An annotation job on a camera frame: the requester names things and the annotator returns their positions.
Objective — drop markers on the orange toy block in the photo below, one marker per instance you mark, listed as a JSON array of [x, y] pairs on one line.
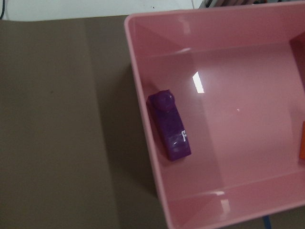
[[302, 144]]

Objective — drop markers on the purple toy block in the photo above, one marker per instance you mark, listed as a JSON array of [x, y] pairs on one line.
[[169, 124]]

